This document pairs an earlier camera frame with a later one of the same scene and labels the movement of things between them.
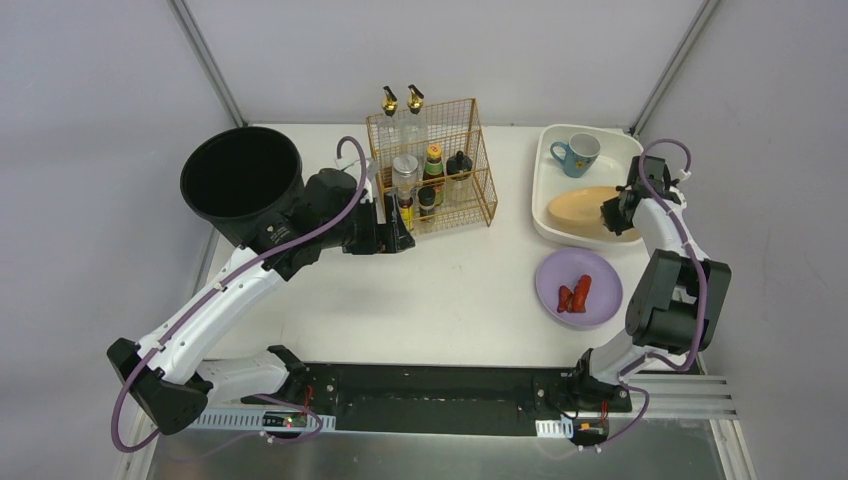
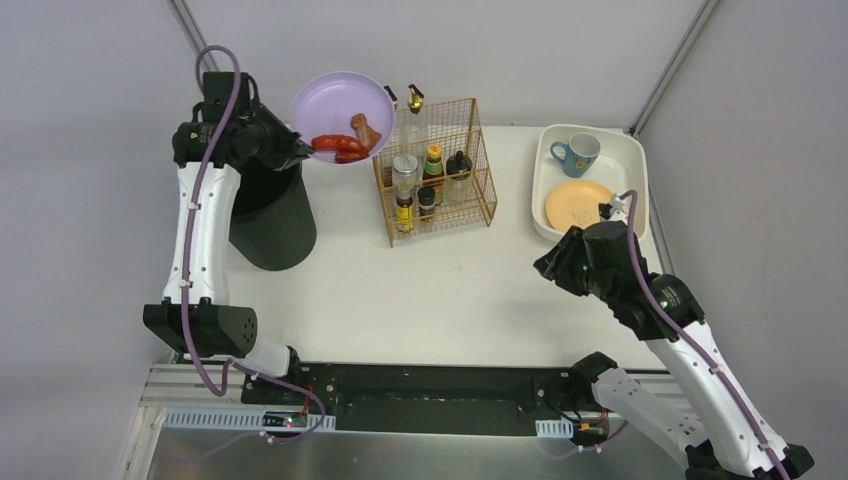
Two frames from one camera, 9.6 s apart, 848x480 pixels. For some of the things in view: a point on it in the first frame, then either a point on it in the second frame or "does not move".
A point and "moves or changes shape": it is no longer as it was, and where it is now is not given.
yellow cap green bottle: (433, 175) does not move
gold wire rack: (433, 158) does not move
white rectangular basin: (612, 168) does not move
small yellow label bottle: (406, 209) does not move
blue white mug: (581, 152) does not move
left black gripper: (382, 230) -> (287, 148)
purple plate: (563, 268) -> (327, 103)
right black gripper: (614, 217) -> (564, 262)
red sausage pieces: (574, 302) -> (349, 149)
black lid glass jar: (458, 171) does not move
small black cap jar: (426, 200) does not move
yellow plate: (578, 210) moves or changes shape
